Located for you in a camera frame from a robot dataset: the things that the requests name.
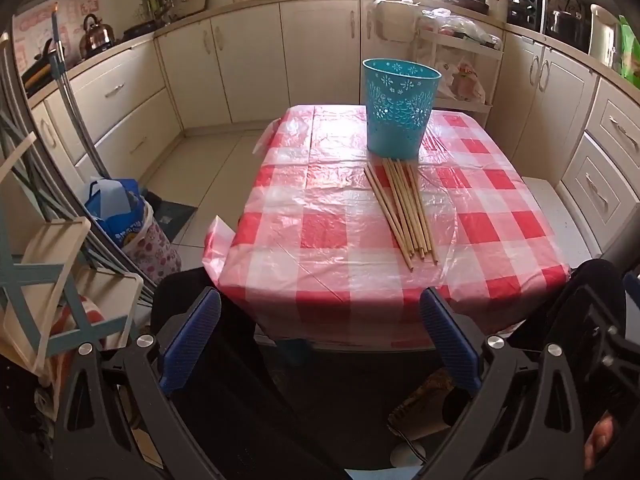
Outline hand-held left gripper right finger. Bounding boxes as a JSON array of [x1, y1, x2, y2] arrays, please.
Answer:
[[419, 287, 596, 480]]

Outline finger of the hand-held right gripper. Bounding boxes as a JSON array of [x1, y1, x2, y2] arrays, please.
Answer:
[[569, 259, 628, 311]]

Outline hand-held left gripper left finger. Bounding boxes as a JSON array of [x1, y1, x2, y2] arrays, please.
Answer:
[[50, 287, 226, 480]]

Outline pile of wooden chopsticks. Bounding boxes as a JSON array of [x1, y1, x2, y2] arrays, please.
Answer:
[[363, 156, 440, 273]]

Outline teal perforated plastic basket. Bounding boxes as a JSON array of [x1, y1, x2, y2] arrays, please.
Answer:
[[361, 58, 443, 157]]

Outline person's right hand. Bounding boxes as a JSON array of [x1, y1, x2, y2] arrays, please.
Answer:
[[582, 410, 626, 477]]

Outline person's black trousers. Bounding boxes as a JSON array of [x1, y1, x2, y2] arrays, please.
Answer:
[[150, 266, 381, 480]]

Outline brown patterned slipper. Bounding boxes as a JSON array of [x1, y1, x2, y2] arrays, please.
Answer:
[[387, 375, 451, 441]]

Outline white chair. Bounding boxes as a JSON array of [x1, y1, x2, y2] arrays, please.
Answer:
[[520, 176, 608, 266]]

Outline floral print bag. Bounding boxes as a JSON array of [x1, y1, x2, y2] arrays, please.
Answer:
[[120, 200, 183, 283]]

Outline dark floor mat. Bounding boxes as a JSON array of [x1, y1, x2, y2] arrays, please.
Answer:
[[145, 195, 198, 248]]

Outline orange striped cloth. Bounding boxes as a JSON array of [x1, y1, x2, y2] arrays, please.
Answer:
[[47, 300, 131, 411]]

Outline blue shopping bag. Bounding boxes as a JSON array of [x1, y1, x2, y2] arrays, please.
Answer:
[[84, 177, 146, 251]]

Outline red white checked tablecloth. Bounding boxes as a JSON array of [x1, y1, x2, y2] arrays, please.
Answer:
[[202, 104, 572, 348]]

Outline green bag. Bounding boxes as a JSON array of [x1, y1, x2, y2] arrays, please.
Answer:
[[617, 15, 640, 86]]

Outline red printed plastic bag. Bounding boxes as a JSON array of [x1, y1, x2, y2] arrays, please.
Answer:
[[450, 60, 488, 103]]

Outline white thermos jug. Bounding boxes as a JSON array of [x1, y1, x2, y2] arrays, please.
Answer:
[[587, 4, 623, 68]]

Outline steel pot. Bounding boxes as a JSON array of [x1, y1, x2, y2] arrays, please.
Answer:
[[545, 7, 591, 53]]

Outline white plastic bag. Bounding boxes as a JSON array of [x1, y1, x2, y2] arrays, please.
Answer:
[[425, 50, 458, 101]]

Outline white trolley rack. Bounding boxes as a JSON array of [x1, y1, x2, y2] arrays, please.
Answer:
[[412, 27, 506, 116]]

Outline cream lower kitchen cabinets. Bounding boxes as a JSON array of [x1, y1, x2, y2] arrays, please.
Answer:
[[25, 0, 640, 241]]

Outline black toaster oven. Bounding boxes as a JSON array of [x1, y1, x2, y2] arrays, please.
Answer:
[[492, 0, 543, 31]]

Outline clear plastic bag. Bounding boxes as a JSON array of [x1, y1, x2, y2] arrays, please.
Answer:
[[417, 7, 503, 51]]

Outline steel kettle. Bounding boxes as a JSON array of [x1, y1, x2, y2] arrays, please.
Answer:
[[79, 12, 116, 56]]

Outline pink wall stickers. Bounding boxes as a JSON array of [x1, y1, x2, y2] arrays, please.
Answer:
[[12, 0, 101, 61]]

